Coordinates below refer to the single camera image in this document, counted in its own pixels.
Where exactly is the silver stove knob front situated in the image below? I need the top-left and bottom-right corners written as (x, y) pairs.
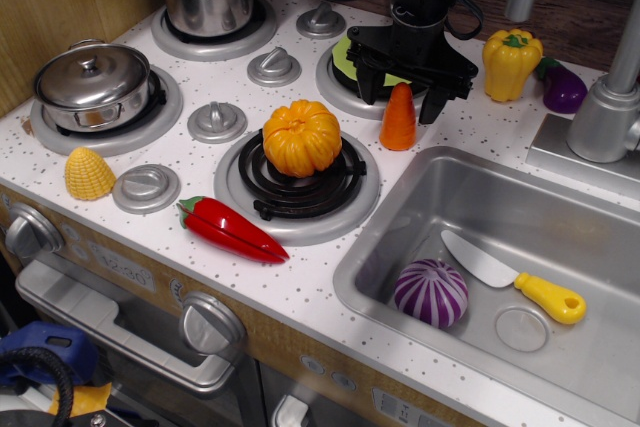
top-left (112, 164), bottom-right (181, 215)

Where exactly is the silver toy faucet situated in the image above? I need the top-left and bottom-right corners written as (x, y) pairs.
top-left (503, 0), bottom-right (640, 164)

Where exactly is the yellow toy corn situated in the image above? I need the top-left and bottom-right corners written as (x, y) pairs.
top-left (64, 147), bottom-right (116, 201)

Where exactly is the yellow handled toy knife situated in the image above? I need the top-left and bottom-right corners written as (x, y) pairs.
top-left (440, 230), bottom-right (587, 325)

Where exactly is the silver oven door handle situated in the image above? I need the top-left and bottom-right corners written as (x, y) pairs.
top-left (16, 261), bottom-right (236, 398)

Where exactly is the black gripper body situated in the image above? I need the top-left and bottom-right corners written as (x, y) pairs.
top-left (347, 0), bottom-right (478, 97)

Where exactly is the green plate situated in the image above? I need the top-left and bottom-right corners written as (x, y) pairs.
top-left (332, 36), bottom-right (409, 88)

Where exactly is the black front coil burner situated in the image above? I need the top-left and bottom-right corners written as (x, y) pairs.
top-left (238, 133), bottom-right (367, 221)

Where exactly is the red toy chili pepper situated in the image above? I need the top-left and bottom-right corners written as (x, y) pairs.
top-left (176, 196), bottom-right (289, 264)

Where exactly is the silver stove knob centre left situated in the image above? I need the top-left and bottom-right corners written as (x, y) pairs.
top-left (187, 101), bottom-right (248, 144)

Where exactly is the silver oven dial left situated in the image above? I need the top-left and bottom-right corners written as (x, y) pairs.
top-left (5, 203), bottom-right (65, 265)

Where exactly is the orange toy pumpkin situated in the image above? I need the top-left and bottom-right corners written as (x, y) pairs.
top-left (262, 99), bottom-right (342, 178)

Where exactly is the purple toy eggplant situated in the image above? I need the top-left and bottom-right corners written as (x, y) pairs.
top-left (535, 57), bottom-right (588, 114)

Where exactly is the silver sink basin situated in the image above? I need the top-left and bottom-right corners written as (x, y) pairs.
top-left (333, 147), bottom-right (639, 426)

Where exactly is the purple striped toy onion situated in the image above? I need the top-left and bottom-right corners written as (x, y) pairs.
top-left (393, 259), bottom-right (469, 329)

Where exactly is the yellow cloth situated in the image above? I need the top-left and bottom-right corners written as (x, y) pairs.
top-left (70, 382), bottom-right (112, 417)

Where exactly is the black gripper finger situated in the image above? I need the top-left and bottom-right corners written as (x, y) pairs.
top-left (418, 86), bottom-right (455, 125)
top-left (355, 58), bottom-right (389, 105)

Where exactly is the black hose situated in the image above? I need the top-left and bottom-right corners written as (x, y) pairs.
top-left (0, 346), bottom-right (76, 426)

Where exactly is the blue device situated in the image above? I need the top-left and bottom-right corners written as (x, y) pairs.
top-left (1, 321), bottom-right (99, 386)

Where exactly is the yellow toy bell pepper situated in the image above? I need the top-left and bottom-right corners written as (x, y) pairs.
top-left (482, 29), bottom-right (544, 102)

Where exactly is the low steel pan with lid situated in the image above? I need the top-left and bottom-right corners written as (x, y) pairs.
top-left (33, 40), bottom-right (151, 132)

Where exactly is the orange toy carrot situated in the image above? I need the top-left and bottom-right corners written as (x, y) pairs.
top-left (379, 82), bottom-right (417, 151)

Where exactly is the black rear right burner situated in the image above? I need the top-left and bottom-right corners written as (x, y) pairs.
top-left (330, 49), bottom-right (428, 100)

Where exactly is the silver stove knob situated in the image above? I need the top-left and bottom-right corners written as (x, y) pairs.
top-left (112, 164), bottom-right (181, 215)
top-left (247, 47), bottom-right (302, 88)
top-left (296, 1), bottom-right (346, 39)
top-left (187, 101), bottom-right (248, 144)

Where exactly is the silver stove knob middle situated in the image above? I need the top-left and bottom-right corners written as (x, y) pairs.
top-left (247, 47), bottom-right (302, 88)

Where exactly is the silver oven dial right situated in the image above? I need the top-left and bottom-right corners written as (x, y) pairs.
top-left (178, 291), bottom-right (246, 356)

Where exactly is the silver stove knob rear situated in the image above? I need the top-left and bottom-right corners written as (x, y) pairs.
top-left (296, 1), bottom-right (346, 39)

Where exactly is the silver oven dial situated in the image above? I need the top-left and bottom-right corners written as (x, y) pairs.
top-left (5, 203), bottom-right (65, 265)
top-left (178, 291), bottom-right (246, 356)

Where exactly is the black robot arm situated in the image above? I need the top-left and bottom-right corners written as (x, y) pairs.
top-left (346, 0), bottom-right (478, 125)

